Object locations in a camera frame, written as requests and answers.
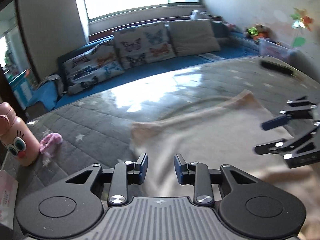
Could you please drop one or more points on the paper pinwheel flower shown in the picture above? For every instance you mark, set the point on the paper pinwheel flower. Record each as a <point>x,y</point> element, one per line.
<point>301,22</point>

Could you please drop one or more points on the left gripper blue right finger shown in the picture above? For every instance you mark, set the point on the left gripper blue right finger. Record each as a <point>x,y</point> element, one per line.
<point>200,176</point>

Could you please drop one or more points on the butterfly cushion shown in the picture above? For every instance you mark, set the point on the butterfly cushion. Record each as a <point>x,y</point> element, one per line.
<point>92,67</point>
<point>143,44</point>

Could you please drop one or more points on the plain grey cushion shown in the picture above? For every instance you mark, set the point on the plain grey cushion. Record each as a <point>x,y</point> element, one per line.
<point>192,37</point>

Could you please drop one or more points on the pink cartoon water bottle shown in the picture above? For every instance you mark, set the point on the pink cartoon water bottle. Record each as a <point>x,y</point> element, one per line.
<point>17,137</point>

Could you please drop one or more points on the blue cabinet in doorway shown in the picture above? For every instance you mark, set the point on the blue cabinet in doorway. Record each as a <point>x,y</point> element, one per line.
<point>23,86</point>

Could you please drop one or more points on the right butterfly cushion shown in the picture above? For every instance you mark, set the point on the right butterfly cushion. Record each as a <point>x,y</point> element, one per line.
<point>143,44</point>

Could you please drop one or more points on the white plush toy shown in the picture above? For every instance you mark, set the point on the white plush toy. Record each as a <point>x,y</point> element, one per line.
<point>199,15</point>

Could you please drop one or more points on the blue sofa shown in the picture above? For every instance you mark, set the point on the blue sofa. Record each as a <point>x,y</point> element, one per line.
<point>233,45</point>

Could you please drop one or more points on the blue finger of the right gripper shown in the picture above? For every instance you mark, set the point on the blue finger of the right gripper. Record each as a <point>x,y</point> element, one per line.
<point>280,146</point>
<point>277,122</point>

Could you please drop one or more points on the pink hair scrunchie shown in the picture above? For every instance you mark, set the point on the pink hair scrunchie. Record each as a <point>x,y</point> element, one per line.
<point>50,142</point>

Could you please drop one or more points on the left butterfly cushion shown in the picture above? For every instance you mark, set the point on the left butterfly cushion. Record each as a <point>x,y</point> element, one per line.
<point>92,67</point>

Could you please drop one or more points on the white pink tissue box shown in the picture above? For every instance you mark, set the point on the white pink tissue box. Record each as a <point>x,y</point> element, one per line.
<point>8,193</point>

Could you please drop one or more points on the cream sweatshirt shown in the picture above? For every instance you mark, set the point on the cream sweatshirt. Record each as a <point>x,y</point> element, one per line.
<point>223,134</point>

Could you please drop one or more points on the black remote control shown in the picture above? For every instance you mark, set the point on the black remote control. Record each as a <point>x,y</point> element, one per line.
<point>276,67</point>

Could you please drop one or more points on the clear plastic storage box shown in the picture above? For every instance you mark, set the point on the clear plastic storage box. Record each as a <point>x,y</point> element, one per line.
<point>267,48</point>

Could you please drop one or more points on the colourful plush toy pile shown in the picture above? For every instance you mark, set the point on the colourful plush toy pile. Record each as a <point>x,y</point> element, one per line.
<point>256,32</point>

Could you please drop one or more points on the grey blanket on sofa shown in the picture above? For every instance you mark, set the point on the grey blanket on sofa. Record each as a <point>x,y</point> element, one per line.
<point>57,80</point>

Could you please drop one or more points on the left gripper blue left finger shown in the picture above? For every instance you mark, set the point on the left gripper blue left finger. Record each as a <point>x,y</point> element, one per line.
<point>122,175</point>

